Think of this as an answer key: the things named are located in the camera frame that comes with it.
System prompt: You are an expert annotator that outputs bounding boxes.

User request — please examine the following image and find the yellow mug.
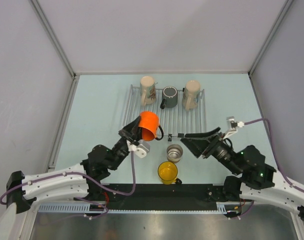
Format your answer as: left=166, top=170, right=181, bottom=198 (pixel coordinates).
left=157, top=161, right=182, bottom=185

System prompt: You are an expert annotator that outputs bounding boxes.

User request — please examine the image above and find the beige decorated mug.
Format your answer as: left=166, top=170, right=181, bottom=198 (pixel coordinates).
left=140, top=76, right=157, bottom=107

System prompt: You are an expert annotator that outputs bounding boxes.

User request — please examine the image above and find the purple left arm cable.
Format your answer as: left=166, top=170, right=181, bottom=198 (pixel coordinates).
left=0, top=147, right=137, bottom=221

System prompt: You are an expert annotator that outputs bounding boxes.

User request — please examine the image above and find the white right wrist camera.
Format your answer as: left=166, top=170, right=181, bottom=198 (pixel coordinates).
left=223, top=116, right=245, bottom=140

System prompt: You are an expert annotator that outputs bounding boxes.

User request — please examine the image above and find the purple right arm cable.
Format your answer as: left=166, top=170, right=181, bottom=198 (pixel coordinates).
left=228, top=117, right=304, bottom=220

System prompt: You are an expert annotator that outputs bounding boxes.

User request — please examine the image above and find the orange mug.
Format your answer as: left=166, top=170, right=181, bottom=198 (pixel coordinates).
left=138, top=111, right=164, bottom=142

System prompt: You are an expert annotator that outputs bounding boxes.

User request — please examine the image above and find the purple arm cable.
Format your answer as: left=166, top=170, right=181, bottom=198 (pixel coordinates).
left=228, top=117, right=304, bottom=220
left=0, top=147, right=137, bottom=221

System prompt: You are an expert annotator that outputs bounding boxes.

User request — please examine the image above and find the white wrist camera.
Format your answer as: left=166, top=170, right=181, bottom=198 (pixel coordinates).
left=126, top=139, right=150, bottom=159
left=223, top=116, right=245, bottom=140

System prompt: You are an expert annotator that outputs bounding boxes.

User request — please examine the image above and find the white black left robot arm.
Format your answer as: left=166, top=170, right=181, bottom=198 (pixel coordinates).
left=0, top=116, right=142, bottom=214

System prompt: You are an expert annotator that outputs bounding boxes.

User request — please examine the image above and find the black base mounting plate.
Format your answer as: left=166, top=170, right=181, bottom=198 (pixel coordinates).
left=85, top=183, right=243, bottom=211

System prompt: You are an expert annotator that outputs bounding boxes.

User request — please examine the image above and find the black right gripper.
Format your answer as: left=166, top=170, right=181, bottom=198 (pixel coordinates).
left=179, top=127, right=242, bottom=175

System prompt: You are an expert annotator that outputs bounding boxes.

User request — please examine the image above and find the dark green mug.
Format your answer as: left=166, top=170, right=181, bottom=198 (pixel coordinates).
left=160, top=86, right=179, bottom=110

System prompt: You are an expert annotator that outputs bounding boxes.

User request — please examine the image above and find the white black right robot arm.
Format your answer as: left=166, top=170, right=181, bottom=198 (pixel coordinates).
left=180, top=127, right=304, bottom=222

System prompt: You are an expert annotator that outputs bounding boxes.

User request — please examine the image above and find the beige plain mug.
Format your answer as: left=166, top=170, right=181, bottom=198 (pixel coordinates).
left=182, top=80, right=201, bottom=111

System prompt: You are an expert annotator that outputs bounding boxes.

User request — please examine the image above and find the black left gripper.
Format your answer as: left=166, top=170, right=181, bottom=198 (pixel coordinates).
left=107, top=116, right=143, bottom=171

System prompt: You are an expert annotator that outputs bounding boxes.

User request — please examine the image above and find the silver wire dish rack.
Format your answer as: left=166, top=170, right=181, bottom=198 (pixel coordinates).
left=121, top=85, right=207, bottom=141

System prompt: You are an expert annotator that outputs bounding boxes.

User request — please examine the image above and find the white slotted cable duct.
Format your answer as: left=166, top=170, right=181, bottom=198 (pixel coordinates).
left=38, top=202, right=239, bottom=215

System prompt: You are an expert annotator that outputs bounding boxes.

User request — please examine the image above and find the stainless steel cup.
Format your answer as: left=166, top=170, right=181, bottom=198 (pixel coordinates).
left=166, top=144, right=184, bottom=164

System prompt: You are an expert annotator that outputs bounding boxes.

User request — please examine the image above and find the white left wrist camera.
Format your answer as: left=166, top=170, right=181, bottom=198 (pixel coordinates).
left=126, top=139, right=150, bottom=159

